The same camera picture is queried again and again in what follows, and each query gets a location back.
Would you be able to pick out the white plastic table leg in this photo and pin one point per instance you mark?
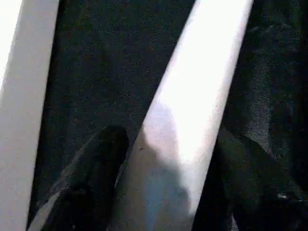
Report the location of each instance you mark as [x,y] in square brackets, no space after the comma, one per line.
[192,96]

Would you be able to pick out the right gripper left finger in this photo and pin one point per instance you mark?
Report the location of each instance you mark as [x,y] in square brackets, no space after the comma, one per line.
[91,187]

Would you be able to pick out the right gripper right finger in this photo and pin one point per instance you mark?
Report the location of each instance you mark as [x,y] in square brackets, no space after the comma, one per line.
[245,192]

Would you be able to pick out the white plastic table top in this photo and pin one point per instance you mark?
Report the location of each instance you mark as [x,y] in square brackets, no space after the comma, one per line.
[21,120]

